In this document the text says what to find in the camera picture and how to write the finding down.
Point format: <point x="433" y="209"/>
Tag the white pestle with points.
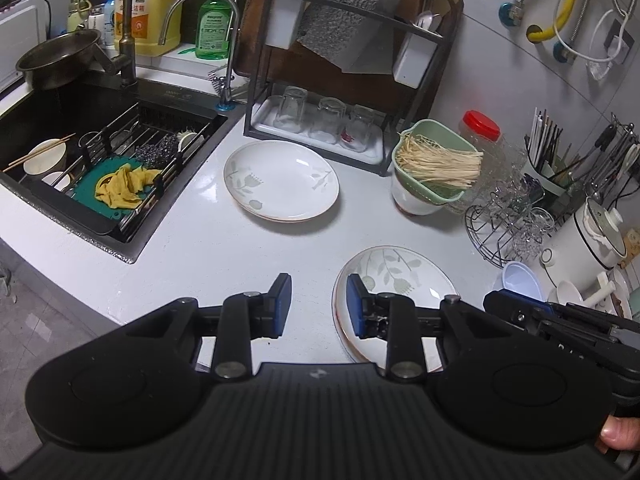
<point x="600" y="292"/>

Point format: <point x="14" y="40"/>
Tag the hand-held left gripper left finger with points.
<point x="282" y="305"/>

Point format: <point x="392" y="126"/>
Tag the white cutlery holder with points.
<point x="415" y="62"/>
<point x="284" y="22"/>

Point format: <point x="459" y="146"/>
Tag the bundle of chopsticks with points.
<point x="547" y="140"/>

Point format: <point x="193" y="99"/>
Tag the white electric cooker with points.
<point x="575" y="245"/>

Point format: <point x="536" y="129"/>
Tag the green dish soap bottle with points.
<point x="212" y="30"/>

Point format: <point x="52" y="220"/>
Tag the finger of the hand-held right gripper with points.
<point x="515" y="307"/>

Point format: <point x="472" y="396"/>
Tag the wall outlet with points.
<point x="617" y="37"/>

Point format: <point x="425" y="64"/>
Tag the white plate with brown rim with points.
<point x="280" y="221"/>
<point x="344" y="334"/>

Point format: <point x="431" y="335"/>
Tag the pale green kettle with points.
<point x="79" y="17"/>

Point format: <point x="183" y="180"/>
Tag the chrome gooseneck faucet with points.
<point x="227" y="80"/>

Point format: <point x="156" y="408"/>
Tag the black dish rack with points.
<point x="350" y="6"/>

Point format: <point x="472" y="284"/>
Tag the hanging kitchen utensils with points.
<point x="612" y="155"/>

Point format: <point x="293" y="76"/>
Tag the red lid glass jar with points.
<point x="480" y="125"/>

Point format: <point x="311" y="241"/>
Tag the dark metal pan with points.
<point x="55" y="50"/>

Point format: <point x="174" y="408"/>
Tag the yellow cloth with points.
<point x="120" y="185"/>

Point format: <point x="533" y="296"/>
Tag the white bowl with brown band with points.
<point x="412" y="204"/>

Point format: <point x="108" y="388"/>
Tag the green utensil caddy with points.
<point x="555" y="195"/>

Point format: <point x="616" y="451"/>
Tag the person's right hand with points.
<point x="620" y="435"/>

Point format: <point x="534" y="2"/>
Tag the clear drinking glass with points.
<point x="290" y="110"/>
<point x="327" y="120"/>
<point x="356" y="127"/>

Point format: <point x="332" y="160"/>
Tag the steel sink drain rack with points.
<point x="125" y="130"/>

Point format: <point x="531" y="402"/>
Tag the black kitchen sink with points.
<point x="30" y="120"/>

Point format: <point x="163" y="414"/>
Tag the small white bowl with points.
<point x="57" y="182"/>

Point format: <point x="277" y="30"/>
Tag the group of clear glass cups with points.
<point x="510" y="200"/>

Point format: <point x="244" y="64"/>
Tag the pale blue bowl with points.
<point x="522" y="280"/>

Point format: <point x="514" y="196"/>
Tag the teal silicone mat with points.
<point x="85" y="191"/>

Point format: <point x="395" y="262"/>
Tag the cream bowl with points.
<point x="47" y="160"/>

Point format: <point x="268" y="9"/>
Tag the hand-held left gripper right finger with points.
<point x="356" y="305"/>

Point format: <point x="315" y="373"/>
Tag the green strainer basket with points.
<point x="430" y="194"/>

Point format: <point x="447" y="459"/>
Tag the steel wool scrubber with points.
<point x="155" y="152"/>

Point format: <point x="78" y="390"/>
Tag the dark kitchen faucet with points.
<point x="127" y="10"/>

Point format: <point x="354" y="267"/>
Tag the yellow detergent jug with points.
<point x="150" y="10"/>

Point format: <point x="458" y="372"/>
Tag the enoki mushrooms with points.
<point x="440" y="162"/>

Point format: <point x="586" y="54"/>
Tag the embossed metal board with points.
<point x="340" y="27"/>

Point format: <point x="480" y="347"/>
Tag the white floral plate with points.
<point x="400" y="270"/>
<point x="285" y="175"/>

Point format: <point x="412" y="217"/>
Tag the brown wooden cutting board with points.
<point x="370" y="91"/>

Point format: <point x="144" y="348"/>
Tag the white appliance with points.
<point x="25" y="35"/>

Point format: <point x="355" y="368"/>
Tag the white spray bottle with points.
<point x="109" y="15"/>

